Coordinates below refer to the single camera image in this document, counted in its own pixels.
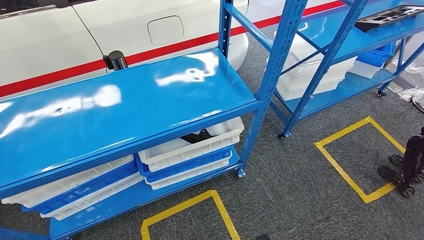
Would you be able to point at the black plastic panel part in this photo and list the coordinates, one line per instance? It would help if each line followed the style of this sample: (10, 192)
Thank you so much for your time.
(198, 136)
(367, 24)

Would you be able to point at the stacked white plastic crates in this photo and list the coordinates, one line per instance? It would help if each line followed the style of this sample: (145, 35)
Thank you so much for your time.
(298, 82)

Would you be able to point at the clear plastic wrap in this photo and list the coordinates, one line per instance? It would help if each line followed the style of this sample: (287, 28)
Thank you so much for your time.
(407, 92)

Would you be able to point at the humanoid robot with black legs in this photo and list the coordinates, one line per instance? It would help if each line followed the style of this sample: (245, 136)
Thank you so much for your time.
(414, 159)

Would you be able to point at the round silver stand base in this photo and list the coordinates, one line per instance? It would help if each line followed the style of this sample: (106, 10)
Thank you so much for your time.
(420, 104)

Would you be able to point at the black stanchion post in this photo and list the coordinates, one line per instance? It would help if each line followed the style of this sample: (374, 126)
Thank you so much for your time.
(117, 61)

